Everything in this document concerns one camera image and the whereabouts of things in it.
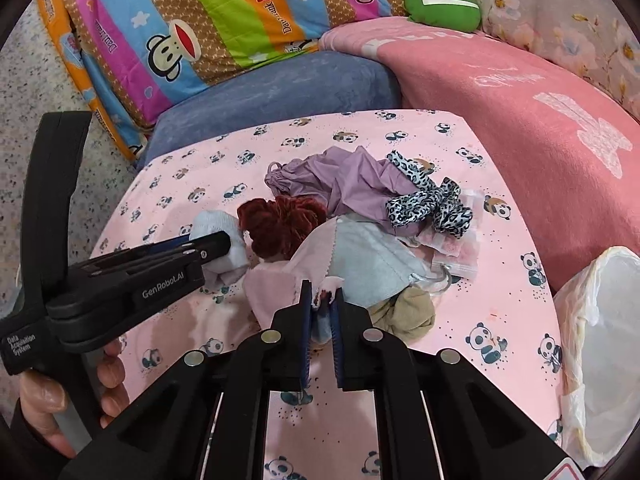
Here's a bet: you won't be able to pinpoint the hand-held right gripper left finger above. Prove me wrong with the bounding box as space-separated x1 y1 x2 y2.
59 295 315 480

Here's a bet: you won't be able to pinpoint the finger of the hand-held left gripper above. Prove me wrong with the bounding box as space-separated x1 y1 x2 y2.
149 237 194 254
75 231 233 282

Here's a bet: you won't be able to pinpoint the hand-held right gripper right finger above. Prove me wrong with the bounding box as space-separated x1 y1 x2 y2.
330 290 571 480

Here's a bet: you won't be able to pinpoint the white sock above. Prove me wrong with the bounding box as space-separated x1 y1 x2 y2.
189 210 251 291

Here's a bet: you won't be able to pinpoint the grey-blue garment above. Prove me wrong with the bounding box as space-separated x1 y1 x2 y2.
320 220 453 308

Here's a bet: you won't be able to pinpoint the purple cloth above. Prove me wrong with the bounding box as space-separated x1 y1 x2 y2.
264 146 426 226

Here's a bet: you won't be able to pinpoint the bin with white liner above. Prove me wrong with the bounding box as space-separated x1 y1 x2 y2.
552 246 640 471

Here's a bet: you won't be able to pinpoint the person's left hand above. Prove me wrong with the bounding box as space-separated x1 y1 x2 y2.
20 341 131 457

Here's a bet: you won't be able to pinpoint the red-brown yarn wig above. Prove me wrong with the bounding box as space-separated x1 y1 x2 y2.
236 196 328 263

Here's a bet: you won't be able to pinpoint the khaki cloth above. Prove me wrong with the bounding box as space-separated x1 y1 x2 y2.
370 287 436 346

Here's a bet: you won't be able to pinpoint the clear plastic bag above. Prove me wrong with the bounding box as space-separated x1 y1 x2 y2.
410 187 483 286

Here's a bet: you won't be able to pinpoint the leopard print fabric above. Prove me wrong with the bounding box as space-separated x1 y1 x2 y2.
385 150 473 238

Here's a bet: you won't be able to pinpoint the blue cushion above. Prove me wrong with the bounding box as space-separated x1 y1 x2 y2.
137 50 403 168

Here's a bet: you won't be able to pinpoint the pink panda printed sheet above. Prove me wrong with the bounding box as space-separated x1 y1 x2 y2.
90 109 566 480

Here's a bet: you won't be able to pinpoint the striped cartoon monkey pillow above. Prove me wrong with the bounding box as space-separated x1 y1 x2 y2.
65 0 418 128

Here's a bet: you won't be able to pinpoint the orange blue cartoon pillow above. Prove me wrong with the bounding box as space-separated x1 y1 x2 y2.
36 0 153 161

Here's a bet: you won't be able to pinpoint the pink blanket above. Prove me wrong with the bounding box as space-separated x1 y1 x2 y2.
320 16 640 293

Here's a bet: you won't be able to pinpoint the green plush cushion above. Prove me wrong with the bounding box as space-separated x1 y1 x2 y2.
404 0 482 28

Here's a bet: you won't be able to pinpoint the floral cloth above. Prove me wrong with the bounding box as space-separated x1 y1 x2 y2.
415 0 640 123

